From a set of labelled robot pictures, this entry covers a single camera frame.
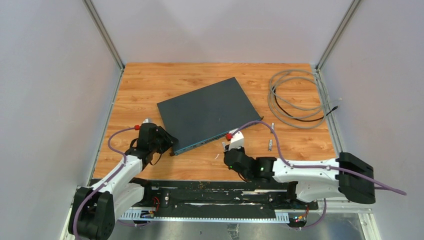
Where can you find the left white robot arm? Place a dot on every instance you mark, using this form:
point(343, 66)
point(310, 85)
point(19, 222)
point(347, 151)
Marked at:
point(96, 209)

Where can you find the small grey metal bracket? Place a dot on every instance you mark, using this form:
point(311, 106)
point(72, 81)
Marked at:
point(270, 145)

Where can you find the dark blue network switch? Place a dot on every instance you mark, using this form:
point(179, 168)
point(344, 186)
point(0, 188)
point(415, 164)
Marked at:
point(206, 114)

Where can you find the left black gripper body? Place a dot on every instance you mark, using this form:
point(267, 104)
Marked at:
point(163, 142)

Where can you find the aluminium corner post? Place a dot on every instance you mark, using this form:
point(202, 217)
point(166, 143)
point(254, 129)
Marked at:
point(349, 14)
point(89, 4)

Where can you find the left aluminium corner post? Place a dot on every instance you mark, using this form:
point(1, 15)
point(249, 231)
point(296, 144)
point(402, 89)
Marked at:
point(89, 4)

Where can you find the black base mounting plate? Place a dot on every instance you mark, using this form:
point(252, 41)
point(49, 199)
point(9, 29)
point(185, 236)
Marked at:
point(222, 199)

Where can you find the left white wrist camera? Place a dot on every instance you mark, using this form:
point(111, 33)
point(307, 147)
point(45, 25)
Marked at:
point(146, 122)

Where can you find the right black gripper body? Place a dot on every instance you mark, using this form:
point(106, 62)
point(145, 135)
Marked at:
point(247, 176)

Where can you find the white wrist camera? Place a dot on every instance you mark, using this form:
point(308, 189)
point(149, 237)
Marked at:
point(236, 140)
point(146, 122)

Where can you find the right aluminium corner post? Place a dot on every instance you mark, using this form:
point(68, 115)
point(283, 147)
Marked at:
point(349, 14)

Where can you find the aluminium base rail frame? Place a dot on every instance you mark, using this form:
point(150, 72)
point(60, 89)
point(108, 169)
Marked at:
point(336, 219)

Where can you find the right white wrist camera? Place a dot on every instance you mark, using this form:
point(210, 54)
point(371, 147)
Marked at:
point(236, 140)

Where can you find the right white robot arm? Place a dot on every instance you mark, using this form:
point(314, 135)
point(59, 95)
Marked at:
point(346, 176)

